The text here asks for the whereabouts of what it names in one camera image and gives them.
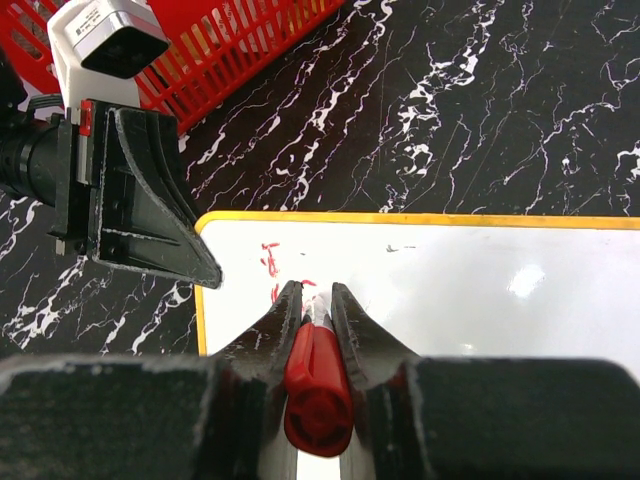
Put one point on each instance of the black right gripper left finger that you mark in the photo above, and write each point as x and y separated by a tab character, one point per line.
79	416

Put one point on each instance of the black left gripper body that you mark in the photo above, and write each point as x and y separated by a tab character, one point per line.
80	146

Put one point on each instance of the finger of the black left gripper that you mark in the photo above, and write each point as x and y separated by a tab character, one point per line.
143	215

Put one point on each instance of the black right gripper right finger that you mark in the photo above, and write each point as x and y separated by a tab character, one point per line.
419	417

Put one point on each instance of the red capped white marker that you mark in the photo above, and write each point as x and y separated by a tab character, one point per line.
318	416

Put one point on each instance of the yellow framed whiteboard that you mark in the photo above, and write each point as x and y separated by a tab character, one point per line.
444	285

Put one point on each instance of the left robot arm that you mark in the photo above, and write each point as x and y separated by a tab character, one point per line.
29	145

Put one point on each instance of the red plastic basket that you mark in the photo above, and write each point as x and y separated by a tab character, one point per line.
215	47

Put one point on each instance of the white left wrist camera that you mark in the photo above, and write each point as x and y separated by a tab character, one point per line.
99	47

